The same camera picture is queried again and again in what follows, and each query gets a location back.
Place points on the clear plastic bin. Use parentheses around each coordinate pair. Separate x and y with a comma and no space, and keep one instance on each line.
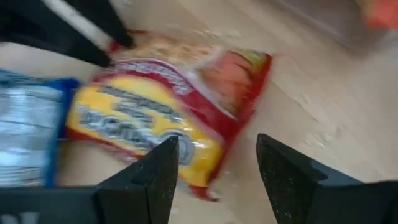
(326,21)

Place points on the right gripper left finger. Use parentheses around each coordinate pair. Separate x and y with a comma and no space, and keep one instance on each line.
(149,186)

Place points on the blue Maruchan noodle pack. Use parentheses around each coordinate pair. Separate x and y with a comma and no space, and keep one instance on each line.
(28,124)

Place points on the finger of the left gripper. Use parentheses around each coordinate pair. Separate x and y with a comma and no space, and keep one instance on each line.
(102,18)
(37,28)

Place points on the red Maruchan noodle pack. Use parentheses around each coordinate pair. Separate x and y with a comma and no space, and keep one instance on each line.
(149,102)

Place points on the orange Maruchan noodle pack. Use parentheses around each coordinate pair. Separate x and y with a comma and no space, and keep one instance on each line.
(382,15)

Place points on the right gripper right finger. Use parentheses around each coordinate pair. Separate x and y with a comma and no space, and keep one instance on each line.
(289,186)

